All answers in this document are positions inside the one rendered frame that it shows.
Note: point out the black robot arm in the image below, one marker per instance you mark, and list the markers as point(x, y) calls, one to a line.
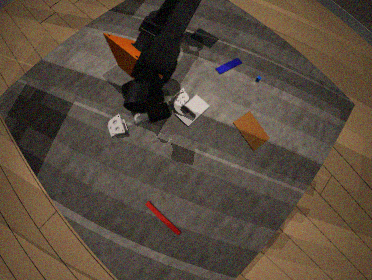
point(159, 53)

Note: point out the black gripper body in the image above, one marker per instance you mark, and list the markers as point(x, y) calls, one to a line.
point(157, 111)

